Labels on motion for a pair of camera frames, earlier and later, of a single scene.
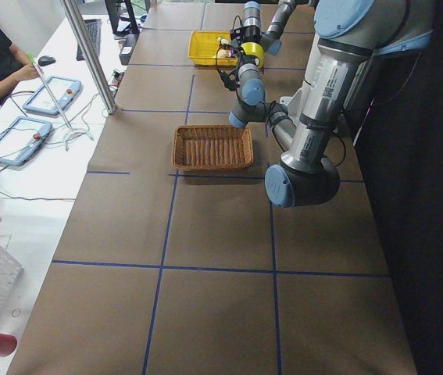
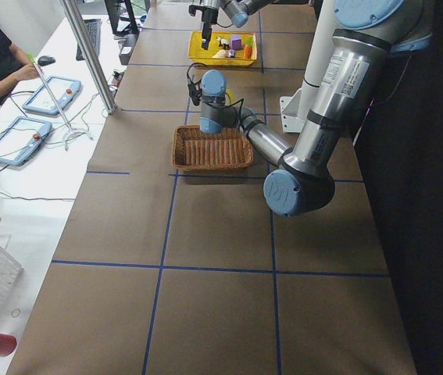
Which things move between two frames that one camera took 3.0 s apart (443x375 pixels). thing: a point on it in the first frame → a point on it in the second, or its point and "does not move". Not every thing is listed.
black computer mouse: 45,60 does not move
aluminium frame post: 89,56 does not move
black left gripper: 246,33 → 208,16
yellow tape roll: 254,48 → 231,95
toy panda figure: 224,43 does not move
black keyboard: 94,29 does not move
